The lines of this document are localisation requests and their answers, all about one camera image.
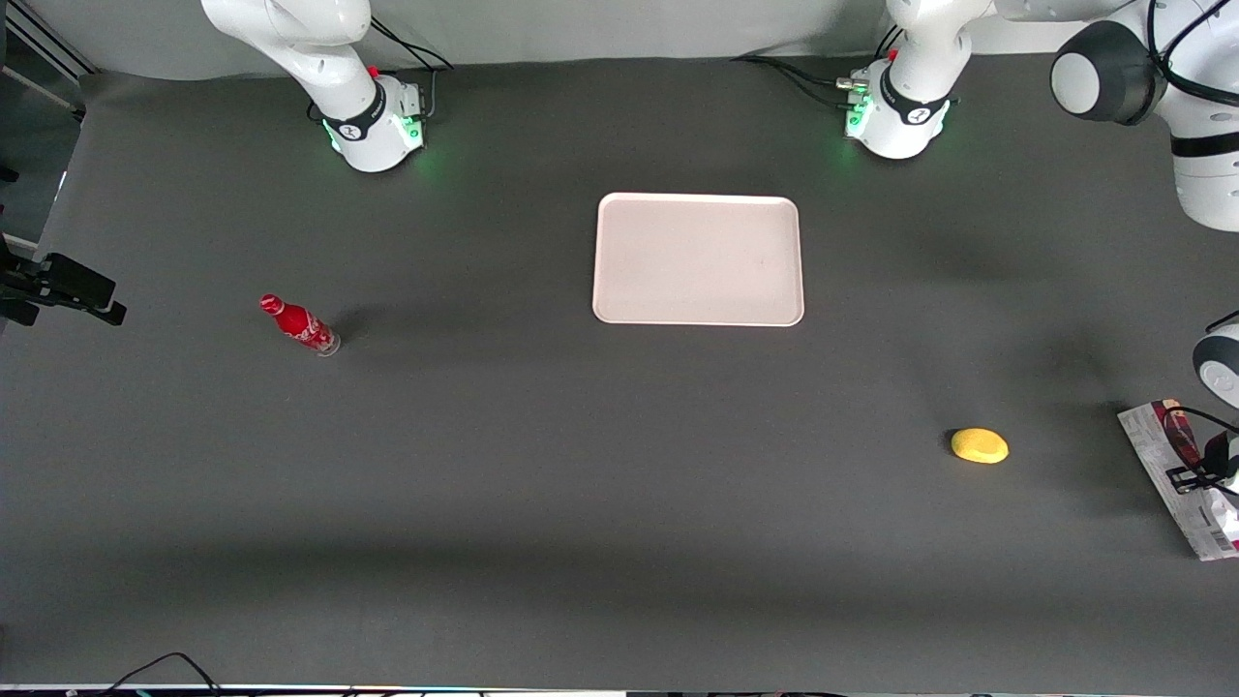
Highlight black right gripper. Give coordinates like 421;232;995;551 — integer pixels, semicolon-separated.
0;237;128;326

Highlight red cookie box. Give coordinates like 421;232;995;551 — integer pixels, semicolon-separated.
1116;399;1239;562

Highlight pale pink rectangular tray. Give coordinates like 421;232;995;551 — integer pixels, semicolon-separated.
591;192;806;328

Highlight red cola bottle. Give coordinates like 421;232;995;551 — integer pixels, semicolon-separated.
258;293;343;358

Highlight yellow lemon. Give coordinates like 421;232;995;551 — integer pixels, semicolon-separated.
950;427;1011;466

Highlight aluminium frame rail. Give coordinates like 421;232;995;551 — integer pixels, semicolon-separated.
0;0;98;83

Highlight black left arm wrist cable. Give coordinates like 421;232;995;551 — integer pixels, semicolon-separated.
1147;0;1239;107

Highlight thin black table-edge cable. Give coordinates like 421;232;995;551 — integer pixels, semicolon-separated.
97;652;224;697

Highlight black right arm base cables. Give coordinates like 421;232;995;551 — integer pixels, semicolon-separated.
308;15;454;122

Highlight black arm base cables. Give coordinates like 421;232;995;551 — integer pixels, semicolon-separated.
308;15;454;122
733;29;906;109

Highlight black left arm base cables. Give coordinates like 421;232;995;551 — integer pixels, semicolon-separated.
733;29;906;109

